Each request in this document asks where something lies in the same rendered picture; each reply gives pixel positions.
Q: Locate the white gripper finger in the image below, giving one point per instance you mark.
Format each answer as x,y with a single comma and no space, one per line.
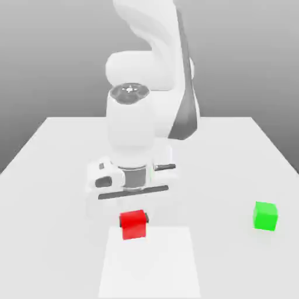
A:
120,220
146,217

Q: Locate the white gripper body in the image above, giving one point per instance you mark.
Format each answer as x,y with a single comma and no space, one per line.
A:
133,193

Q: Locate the small red cube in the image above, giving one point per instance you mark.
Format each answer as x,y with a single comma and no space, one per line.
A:
133,224

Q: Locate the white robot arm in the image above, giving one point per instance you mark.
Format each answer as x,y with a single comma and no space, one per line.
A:
130,126

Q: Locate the small green cube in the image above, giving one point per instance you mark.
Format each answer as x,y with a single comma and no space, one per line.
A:
265,216

